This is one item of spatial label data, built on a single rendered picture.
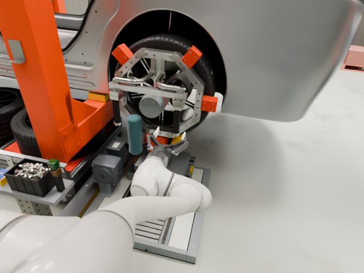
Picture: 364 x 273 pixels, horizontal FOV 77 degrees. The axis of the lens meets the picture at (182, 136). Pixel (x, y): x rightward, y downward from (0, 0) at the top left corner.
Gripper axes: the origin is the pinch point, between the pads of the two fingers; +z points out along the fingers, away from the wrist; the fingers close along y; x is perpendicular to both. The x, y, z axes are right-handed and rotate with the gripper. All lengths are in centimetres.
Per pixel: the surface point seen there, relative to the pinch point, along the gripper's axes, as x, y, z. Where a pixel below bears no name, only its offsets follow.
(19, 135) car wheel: -34, -111, 16
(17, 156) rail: -44, -106, 5
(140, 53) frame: 27, -27, 32
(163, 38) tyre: 34, -17, 42
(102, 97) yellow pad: -11, -64, 48
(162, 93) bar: 13.8, -8.9, 13.7
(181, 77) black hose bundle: 20.7, -1.2, 21.2
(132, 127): -13.8, -28.4, 19.9
